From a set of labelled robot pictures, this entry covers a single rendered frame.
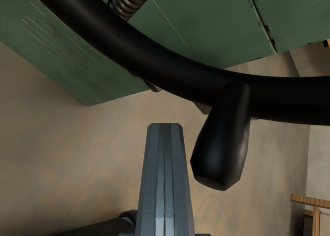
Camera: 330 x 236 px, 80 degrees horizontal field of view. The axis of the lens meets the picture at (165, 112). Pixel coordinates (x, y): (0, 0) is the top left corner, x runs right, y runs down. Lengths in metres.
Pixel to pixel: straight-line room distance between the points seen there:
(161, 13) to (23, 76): 0.60
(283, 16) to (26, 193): 0.82
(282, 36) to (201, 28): 0.11
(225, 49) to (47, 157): 0.69
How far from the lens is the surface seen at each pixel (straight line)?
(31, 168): 0.82
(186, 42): 0.36
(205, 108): 0.43
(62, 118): 0.84
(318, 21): 0.32
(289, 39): 0.33
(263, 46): 0.34
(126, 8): 0.20
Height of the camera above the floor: 0.81
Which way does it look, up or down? 47 degrees down
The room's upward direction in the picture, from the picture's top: 82 degrees clockwise
